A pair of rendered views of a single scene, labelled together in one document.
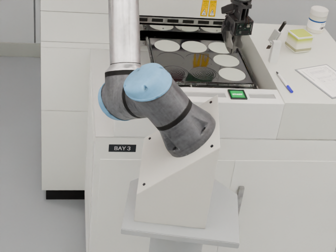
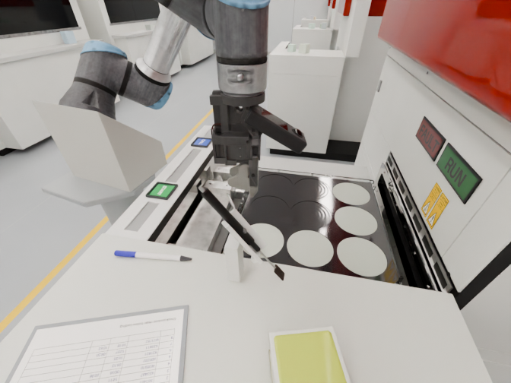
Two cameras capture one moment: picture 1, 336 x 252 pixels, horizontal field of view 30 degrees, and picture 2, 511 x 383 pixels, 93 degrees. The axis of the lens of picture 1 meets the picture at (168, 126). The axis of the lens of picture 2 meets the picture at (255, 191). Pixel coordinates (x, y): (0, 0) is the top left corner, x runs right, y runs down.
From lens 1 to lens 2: 2.35 m
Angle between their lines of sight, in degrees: 85
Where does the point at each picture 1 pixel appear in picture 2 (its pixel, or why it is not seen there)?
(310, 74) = (149, 331)
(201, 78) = (255, 202)
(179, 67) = (287, 190)
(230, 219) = (65, 190)
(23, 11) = not seen: outside the picture
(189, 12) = (417, 189)
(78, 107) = not seen: hidden behind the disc
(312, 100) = (69, 278)
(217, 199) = (91, 189)
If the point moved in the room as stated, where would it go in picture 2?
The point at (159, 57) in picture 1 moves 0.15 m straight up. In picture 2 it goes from (313, 180) to (322, 134)
